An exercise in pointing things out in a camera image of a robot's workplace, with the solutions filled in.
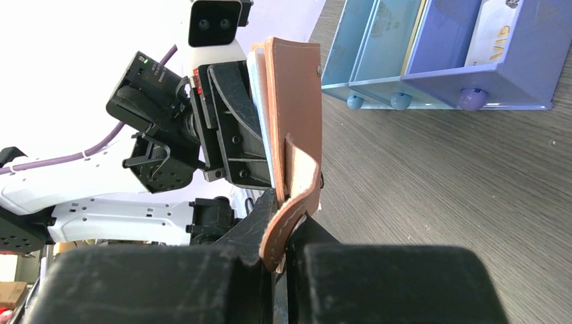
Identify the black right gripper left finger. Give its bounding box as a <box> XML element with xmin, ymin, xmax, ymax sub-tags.
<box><xmin>23</xmin><ymin>189</ymin><xmax>277</xmax><ymax>324</ymax></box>

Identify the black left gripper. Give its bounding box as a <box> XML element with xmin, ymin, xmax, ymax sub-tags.
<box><xmin>190</xmin><ymin>61</ymin><xmax>271</xmax><ymax>188</ymax></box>

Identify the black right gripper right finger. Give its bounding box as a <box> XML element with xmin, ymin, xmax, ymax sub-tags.
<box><xmin>286</xmin><ymin>219</ymin><xmax>508</xmax><ymax>323</ymax></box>

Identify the orange leather card holder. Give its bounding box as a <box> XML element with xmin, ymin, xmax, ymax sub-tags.
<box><xmin>259</xmin><ymin>37</ymin><xmax>322</xmax><ymax>271</ymax></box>

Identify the white silver credit card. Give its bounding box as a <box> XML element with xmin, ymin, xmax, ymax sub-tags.
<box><xmin>465</xmin><ymin>0</ymin><xmax>520</xmax><ymax>66</ymax></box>

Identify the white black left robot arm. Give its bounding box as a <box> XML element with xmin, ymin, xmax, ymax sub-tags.
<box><xmin>1</xmin><ymin>52</ymin><xmax>270</xmax><ymax>254</ymax></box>

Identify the cardboard box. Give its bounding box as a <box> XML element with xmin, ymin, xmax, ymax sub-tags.
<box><xmin>0</xmin><ymin>281</ymin><xmax>28</xmax><ymax>309</ymax></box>

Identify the blue purple drawer organizer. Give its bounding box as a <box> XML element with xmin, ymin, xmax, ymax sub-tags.
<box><xmin>322</xmin><ymin>0</ymin><xmax>571</xmax><ymax>111</ymax></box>

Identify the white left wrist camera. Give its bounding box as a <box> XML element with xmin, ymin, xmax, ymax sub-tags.
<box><xmin>185</xmin><ymin>0</ymin><xmax>254</xmax><ymax>75</ymax></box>

